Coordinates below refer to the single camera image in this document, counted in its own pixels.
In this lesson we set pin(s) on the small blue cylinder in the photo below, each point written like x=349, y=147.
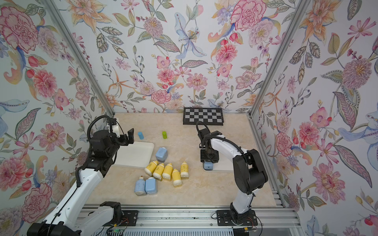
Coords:
x=141, y=136

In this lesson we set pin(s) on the aluminium mounting rail frame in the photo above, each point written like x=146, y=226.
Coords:
x=277, y=220

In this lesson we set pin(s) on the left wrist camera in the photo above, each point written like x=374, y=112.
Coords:
x=115, y=127

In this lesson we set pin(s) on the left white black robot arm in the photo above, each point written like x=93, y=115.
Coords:
x=62, y=221

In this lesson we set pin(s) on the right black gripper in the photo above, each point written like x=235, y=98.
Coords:
x=203, y=157

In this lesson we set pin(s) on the white storage tray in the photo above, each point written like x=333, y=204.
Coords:
x=136, y=155
x=224, y=165

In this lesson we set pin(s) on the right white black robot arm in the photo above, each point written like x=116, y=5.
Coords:
x=248, y=169

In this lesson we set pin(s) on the right white storage tray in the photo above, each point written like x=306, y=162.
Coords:
x=224, y=165

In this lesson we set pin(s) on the left white storage tray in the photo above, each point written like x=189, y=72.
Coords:
x=136, y=155

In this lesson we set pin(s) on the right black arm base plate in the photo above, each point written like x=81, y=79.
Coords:
x=231, y=218

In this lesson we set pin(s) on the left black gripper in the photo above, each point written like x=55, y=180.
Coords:
x=131, y=136

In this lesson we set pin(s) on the black white checkerboard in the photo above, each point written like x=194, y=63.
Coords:
x=209, y=116

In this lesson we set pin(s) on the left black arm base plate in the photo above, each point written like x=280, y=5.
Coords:
x=128, y=219

